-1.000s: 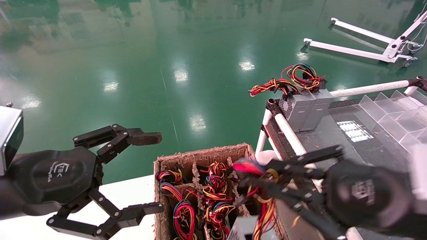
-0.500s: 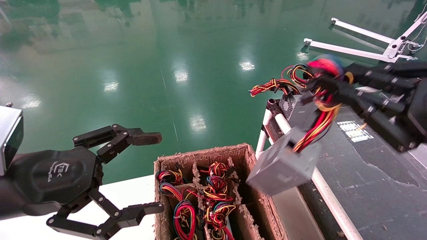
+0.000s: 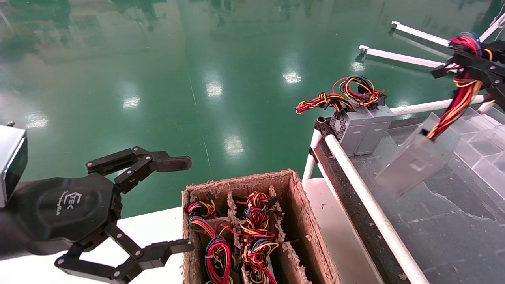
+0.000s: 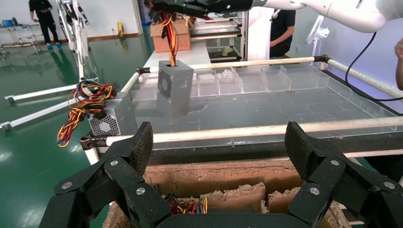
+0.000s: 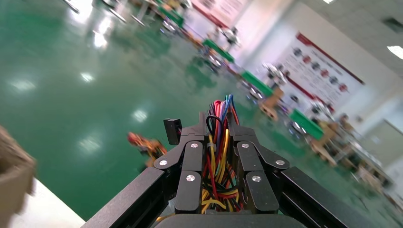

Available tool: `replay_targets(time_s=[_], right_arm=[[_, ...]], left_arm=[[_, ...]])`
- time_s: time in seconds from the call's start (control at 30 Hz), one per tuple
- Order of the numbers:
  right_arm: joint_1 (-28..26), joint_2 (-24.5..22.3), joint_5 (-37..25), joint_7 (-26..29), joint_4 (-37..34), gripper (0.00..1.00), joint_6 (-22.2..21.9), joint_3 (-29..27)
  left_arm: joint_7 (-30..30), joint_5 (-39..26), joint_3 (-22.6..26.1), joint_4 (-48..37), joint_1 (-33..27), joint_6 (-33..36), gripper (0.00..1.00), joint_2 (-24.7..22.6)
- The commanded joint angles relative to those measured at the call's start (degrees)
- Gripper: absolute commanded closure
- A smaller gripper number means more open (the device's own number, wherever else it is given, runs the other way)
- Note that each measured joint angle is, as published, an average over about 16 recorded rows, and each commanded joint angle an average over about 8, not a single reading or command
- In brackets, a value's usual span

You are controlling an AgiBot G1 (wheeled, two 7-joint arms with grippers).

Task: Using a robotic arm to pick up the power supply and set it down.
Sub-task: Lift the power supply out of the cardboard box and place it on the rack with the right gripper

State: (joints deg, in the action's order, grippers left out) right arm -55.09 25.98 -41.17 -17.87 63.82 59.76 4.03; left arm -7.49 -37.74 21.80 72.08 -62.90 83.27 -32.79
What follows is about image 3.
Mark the black conveyor belt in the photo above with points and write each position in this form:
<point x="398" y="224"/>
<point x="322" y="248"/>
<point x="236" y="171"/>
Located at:
<point x="434" y="236"/>

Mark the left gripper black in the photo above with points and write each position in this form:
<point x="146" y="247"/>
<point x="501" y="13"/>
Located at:
<point x="59" y="209"/>

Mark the clear acrylic divider rack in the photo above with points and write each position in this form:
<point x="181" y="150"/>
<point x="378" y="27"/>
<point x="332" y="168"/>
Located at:
<point x="485" y="157"/>

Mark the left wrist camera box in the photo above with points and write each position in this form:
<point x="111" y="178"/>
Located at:
<point x="10" y="157"/>

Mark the brown cardboard divider box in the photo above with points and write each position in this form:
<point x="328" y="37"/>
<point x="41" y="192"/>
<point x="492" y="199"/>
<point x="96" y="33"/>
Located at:
<point x="300" y="221"/>

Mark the white conveyor frame post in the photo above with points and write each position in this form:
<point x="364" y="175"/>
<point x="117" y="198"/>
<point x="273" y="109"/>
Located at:
<point x="311" y="157"/>

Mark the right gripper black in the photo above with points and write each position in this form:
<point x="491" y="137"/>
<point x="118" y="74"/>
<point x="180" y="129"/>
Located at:
<point x="500" y="53"/>

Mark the short white conveyor rail pipe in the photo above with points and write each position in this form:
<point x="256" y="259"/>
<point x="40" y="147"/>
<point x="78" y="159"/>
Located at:
<point x="426" y="106"/>

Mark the long white conveyor rail pipe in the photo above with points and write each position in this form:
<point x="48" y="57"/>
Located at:
<point x="374" y="209"/>

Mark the white metal stand foot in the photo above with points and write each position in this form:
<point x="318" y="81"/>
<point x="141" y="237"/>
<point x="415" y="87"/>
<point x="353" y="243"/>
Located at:
<point x="422" y="34"/>
<point x="402" y="57"/>

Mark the white metal stand leg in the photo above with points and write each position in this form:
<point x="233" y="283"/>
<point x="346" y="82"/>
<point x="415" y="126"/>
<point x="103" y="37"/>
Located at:
<point x="495" y="27"/>

